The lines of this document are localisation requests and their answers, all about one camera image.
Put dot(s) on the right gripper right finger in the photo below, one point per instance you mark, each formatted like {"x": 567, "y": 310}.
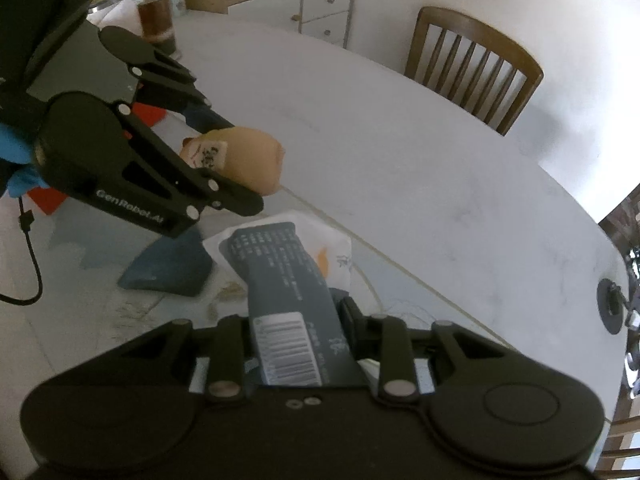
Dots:
{"x": 383, "y": 339}

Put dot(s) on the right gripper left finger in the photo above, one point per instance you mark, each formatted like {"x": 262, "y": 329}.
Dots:
{"x": 226, "y": 371}

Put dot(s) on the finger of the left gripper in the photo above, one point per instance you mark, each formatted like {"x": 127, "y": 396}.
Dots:
{"x": 210, "y": 185}
{"x": 163, "y": 82}

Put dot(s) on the white green snack packet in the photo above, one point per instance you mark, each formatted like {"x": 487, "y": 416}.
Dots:
{"x": 294, "y": 268}

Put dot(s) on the orange pig squeeze toy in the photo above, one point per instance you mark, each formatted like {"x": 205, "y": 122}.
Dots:
{"x": 246, "y": 156}

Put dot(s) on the blue gloved hand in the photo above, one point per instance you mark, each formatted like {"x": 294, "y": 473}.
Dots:
{"x": 18, "y": 172}

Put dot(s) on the red cardboard box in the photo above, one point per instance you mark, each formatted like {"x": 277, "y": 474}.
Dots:
{"x": 83, "y": 150}

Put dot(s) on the glass tea bottle white lid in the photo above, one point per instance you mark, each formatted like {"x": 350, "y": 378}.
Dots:
{"x": 156, "y": 22}

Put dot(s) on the wooden chair at right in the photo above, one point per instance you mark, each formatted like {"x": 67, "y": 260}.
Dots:
{"x": 619, "y": 458}

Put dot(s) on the wooden chair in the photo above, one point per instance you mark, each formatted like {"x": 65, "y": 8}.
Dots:
{"x": 473, "y": 65}
{"x": 619, "y": 458}

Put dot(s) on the wooden chair at back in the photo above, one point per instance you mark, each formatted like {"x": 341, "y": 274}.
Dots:
{"x": 473, "y": 65}

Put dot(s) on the black round table mount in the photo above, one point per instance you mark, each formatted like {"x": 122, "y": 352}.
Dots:
{"x": 612, "y": 305}

